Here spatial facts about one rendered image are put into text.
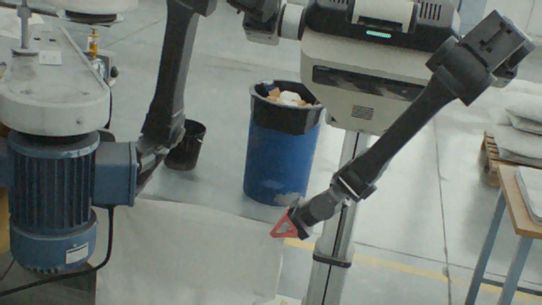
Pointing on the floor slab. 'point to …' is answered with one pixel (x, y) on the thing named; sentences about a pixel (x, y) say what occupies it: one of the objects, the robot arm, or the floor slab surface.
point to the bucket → (187, 147)
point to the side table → (523, 223)
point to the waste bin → (280, 143)
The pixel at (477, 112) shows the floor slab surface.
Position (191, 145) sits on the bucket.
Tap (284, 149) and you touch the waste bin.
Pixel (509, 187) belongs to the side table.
